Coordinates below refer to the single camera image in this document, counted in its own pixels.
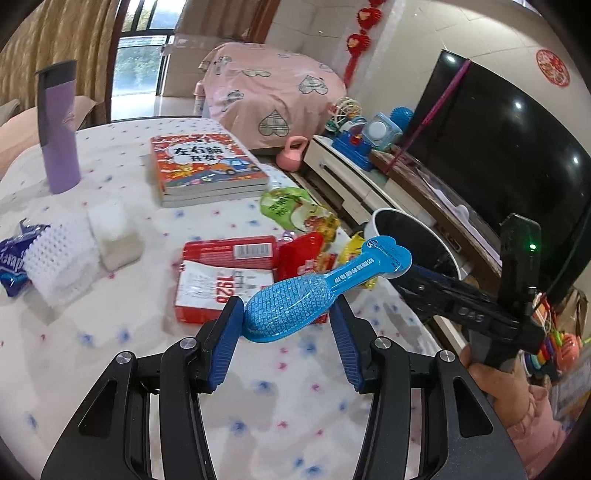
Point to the pink heart print cover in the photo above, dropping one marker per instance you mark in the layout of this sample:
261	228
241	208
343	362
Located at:
277	92

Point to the red snack packet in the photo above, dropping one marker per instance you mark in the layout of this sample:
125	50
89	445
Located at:
300	254

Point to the white television cabinet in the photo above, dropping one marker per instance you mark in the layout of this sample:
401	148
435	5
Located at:
332	161

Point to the balcony glass door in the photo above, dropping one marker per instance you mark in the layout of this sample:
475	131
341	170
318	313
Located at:
138	69

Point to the pink stick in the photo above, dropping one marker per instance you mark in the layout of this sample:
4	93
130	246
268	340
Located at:
429	115

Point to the red round wall sticker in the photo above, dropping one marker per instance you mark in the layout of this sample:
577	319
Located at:
552	67

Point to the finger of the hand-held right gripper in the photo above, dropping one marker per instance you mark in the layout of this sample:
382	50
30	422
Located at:
425	300
443	282

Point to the light blue box toy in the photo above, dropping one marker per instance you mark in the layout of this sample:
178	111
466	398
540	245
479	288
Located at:
381	131

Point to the pink kettlebell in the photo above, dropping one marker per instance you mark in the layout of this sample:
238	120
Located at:
291	159

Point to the blue spiky ball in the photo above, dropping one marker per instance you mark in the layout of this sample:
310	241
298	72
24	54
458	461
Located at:
400	117

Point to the blue plastic packet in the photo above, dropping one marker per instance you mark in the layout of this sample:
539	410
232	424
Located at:
14	267

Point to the toy ferris wheel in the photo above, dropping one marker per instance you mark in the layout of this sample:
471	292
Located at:
346	110

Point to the red hanging ornaments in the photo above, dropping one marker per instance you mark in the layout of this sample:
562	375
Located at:
358	46

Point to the person's right hand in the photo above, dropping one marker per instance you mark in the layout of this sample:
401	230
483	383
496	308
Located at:
494	385

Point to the beige curtain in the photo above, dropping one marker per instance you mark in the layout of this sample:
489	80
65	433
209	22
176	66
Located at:
46	41

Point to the person's right forearm pink sleeve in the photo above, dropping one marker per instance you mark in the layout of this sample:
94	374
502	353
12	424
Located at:
540	429

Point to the white foam block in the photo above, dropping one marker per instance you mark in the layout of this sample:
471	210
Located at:
115	230

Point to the white edged book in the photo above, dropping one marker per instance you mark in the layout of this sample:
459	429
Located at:
212	199

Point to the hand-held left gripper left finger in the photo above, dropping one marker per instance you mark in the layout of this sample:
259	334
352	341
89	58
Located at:
226	341

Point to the green food pouch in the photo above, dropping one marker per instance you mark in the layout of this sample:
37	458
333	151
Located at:
281	203

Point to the white bin with black bag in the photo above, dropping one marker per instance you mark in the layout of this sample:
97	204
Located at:
406	230

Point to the black television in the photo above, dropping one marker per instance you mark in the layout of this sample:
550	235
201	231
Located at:
498	138

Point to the purple thermos bottle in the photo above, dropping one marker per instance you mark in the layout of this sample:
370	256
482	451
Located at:
60	147

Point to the colourful candy packet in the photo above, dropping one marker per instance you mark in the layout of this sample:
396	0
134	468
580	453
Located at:
318	221

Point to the white foam net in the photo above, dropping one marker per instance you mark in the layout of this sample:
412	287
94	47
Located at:
60	258

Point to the red box with white label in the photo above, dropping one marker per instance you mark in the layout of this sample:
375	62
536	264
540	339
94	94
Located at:
207	251

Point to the red cover children's book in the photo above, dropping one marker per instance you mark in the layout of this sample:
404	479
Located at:
203	159

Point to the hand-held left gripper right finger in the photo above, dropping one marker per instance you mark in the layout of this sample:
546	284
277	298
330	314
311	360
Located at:
346	346

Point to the yellow snack packet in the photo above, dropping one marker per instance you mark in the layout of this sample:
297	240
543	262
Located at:
353	249

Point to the pink sofa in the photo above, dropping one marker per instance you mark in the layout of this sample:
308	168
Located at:
18	115

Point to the blue brush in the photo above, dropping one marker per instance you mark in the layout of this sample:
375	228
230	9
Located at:
286	304

